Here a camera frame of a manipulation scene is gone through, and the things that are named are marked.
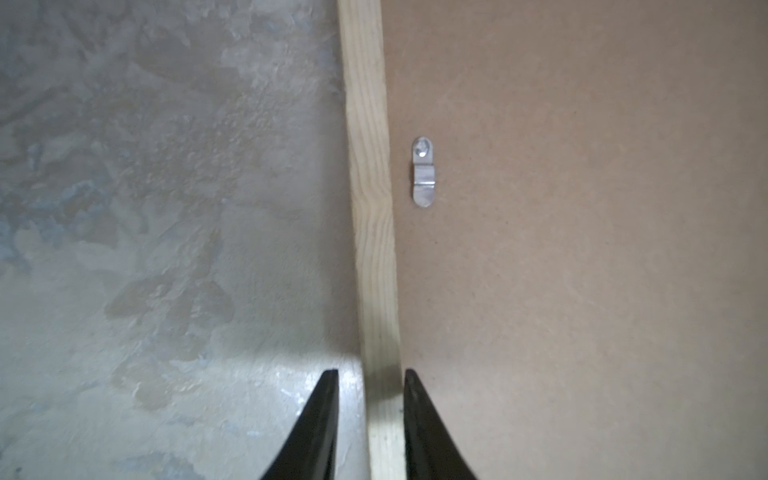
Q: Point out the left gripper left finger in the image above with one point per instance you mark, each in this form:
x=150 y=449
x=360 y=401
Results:
x=309 y=451

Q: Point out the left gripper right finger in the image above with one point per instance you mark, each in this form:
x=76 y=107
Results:
x=430 y=451

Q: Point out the wooden picture frame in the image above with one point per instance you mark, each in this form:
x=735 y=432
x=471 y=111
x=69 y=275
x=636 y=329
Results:
x=361 y=34

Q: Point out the brown cardboard backing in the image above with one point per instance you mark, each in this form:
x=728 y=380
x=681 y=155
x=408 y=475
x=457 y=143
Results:
x=586 y=297

